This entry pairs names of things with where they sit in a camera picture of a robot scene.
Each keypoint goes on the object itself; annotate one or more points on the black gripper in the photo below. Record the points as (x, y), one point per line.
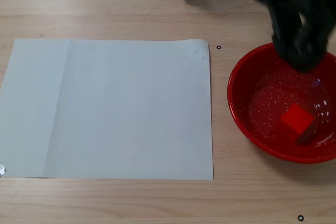
(297, 48)

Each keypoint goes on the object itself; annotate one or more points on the grey tape piece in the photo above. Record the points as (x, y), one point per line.
(2, 169)

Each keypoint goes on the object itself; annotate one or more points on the white paper sheet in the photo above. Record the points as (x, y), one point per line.
(105, 108)

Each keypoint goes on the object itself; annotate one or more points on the red speckled bowl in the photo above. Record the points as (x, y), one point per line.
(262, 108)

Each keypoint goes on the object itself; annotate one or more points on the red cube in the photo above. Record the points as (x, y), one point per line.
(296, 119)

